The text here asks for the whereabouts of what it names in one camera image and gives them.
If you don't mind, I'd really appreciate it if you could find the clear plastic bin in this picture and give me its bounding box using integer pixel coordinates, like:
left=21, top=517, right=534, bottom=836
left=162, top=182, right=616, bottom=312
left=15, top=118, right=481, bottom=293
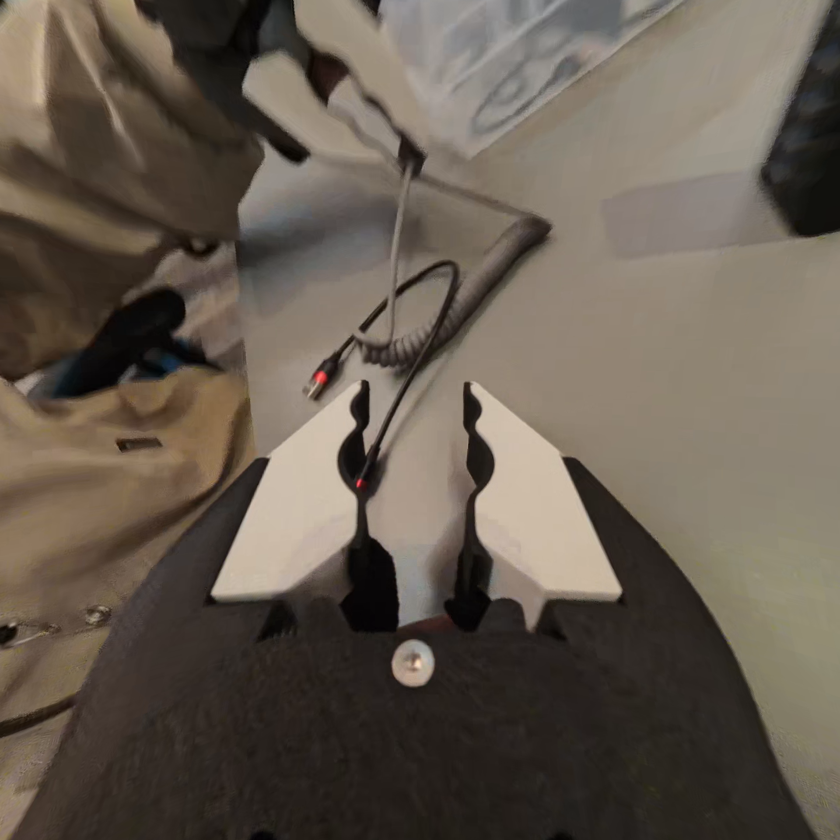
left=381, top=0, right=690, bottom=160

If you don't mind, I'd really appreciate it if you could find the grey cable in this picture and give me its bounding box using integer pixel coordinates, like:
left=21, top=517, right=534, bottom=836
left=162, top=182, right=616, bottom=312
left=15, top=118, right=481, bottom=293
left=357, top=147, right=553, bottom=368

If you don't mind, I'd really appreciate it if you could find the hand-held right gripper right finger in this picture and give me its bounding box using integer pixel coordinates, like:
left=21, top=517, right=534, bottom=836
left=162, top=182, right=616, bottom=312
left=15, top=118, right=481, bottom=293
left=445, top=381, right=623, bottom=624

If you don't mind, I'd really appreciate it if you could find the red black braided cable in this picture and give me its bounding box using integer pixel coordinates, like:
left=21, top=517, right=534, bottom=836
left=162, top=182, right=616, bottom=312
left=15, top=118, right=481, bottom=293
left=302, top=260, right=462, bottom=494

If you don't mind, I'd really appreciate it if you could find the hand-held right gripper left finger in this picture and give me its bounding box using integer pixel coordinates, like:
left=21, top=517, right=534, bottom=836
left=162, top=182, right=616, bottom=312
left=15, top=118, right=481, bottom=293
left=210, top=379, right=400, bottom=621

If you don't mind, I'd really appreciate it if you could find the black and blue object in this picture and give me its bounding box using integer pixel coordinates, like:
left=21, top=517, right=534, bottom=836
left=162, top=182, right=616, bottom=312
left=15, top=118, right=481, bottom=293
left=51, top=289, right=221, bottom=398

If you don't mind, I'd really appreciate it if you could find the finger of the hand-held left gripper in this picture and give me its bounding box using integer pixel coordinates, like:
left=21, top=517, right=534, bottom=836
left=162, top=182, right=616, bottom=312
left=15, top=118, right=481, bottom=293
left=294, top=0, right=429, bottom=161
left=241, top=52, right=311, bottom=164

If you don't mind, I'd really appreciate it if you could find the person's beige coat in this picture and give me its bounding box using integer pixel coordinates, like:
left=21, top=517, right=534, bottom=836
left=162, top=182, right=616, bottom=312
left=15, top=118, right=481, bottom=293
left=0, top=243, right=257, bottom=808

